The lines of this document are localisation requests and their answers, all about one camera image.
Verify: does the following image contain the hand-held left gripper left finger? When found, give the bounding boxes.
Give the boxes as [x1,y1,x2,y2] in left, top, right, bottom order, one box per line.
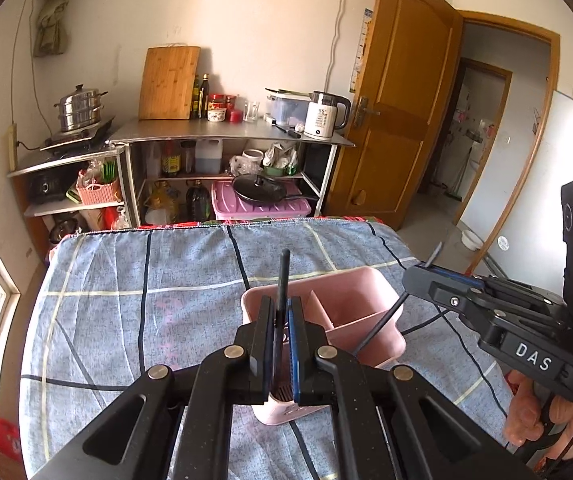
[29,296,277,480]

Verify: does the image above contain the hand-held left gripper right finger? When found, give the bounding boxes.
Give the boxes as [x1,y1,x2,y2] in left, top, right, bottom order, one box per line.
[286,296,537,480]

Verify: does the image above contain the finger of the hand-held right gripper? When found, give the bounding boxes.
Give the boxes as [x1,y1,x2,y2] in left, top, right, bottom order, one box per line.
[400,262,512,351]
[433,267,569,322]

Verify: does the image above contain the black chopstick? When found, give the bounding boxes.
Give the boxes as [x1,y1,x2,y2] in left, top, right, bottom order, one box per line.
[271,248,291,391]
[355,241,444,355]

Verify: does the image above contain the pink utensil holder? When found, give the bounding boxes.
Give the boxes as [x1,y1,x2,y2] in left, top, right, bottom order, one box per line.
[240,266,408,427]

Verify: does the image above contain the person's right hand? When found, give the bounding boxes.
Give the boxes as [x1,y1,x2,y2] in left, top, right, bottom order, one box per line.
[503,369,573,468]

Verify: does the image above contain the white refrigerator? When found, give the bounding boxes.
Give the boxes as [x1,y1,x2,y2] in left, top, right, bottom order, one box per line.
[466,89,573,306]

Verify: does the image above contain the pink storage box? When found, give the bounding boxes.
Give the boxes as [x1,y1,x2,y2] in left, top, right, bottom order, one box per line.
[211,180,313,222]

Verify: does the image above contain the blue plaid tablecloth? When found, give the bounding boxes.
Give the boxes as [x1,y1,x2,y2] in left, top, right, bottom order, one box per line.
[19,215,522,480]

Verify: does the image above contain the dark green oil bottle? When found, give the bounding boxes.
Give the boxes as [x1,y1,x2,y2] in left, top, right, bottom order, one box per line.
[185,180,210,222]

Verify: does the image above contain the black frying pan with lid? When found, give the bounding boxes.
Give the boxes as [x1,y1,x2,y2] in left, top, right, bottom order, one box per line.
[231,174,312,204]

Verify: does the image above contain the yellow cooking oil bottle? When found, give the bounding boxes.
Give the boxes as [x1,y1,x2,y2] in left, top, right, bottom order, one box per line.
[145,182,180,226]

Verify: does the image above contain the wooden door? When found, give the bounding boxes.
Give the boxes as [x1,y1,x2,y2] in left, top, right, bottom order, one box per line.
[325,0,464,228]

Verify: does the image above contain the plastic food packets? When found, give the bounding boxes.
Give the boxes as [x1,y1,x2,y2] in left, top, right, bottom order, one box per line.
[262,142,299,173]

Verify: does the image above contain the translucent plastic jug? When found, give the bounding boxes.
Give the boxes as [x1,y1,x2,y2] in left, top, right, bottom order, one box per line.
[194,139,224,175]

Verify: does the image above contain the soy sauce bottle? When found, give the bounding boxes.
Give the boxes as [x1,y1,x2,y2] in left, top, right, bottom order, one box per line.
[161,141,182,177]

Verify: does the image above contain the white electric kettle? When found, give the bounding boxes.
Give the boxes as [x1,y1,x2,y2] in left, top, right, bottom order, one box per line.
[303,91,352,140]

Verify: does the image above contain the pink plastic basket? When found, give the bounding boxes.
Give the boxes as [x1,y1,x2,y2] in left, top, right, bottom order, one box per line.
[76,180,122,206]

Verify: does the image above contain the steel kitchen shelf table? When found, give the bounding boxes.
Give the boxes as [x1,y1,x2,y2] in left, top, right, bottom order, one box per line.
[105,119,356,226]

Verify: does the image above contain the clear lidded food container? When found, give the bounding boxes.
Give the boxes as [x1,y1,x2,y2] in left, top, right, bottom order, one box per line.
[265,88,312,127]

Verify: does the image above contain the small steel shelf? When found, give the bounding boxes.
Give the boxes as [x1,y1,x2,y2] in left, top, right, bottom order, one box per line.
[7,147,132,261]

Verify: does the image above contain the wooden cutting board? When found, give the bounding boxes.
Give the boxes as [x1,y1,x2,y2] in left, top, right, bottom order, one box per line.
[139,46,202,121]

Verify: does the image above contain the red bag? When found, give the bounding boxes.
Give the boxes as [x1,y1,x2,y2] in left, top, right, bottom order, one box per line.
[0,417,22,463]

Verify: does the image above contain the black induction cooker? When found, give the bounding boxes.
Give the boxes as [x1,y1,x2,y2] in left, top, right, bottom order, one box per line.
[40,116,116,152]

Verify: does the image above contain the steel steamer pot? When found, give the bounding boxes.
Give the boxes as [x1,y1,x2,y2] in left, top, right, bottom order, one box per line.
[54,84,108,132]

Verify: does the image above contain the tied green curtain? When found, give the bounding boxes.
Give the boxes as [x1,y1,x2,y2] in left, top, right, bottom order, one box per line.
[34,0,74,57]

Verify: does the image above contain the black cable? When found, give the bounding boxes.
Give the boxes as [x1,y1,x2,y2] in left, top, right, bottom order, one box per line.
[399,307,514,448]

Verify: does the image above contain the narrow wall calendar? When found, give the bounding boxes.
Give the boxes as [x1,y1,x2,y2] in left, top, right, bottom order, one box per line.
[350,7,373,93]

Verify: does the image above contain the wooden door frame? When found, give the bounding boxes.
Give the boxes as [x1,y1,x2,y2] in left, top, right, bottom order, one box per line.
[459,10,562,271]

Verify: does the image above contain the wall power strip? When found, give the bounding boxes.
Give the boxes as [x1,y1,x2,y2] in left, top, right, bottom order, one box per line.
[7,123,20,171]

